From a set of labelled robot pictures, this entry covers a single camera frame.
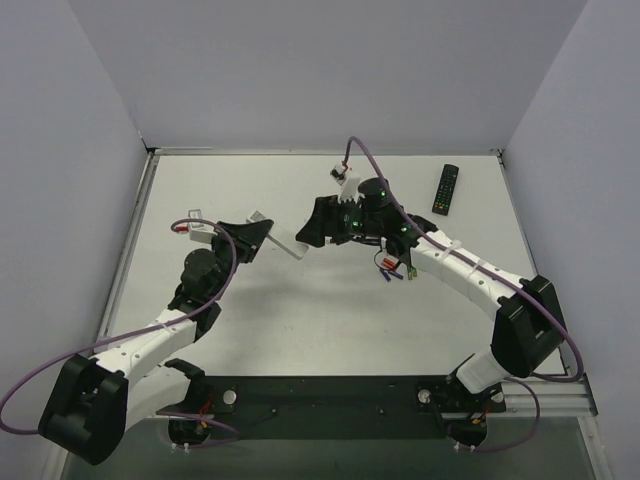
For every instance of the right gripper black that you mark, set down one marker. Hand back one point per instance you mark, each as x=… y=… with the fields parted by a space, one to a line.
x=333 y=220

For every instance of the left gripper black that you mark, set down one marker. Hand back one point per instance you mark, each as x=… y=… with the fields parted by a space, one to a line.
x=239 y=242

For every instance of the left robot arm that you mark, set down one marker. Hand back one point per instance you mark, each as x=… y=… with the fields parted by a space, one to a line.
x=96 y=399

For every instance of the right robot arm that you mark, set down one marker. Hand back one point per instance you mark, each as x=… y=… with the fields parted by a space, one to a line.
x=526 y=316

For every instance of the white AC remote with display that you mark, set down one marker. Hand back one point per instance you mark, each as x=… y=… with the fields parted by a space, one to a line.
x=255 y=217

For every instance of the black TV remote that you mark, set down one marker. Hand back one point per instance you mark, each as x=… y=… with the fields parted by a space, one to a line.
x=445 y=189

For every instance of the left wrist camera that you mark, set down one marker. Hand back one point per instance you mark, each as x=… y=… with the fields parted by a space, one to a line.
x=198 y=231

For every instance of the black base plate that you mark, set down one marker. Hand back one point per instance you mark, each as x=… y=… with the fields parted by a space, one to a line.
x=405 y=407

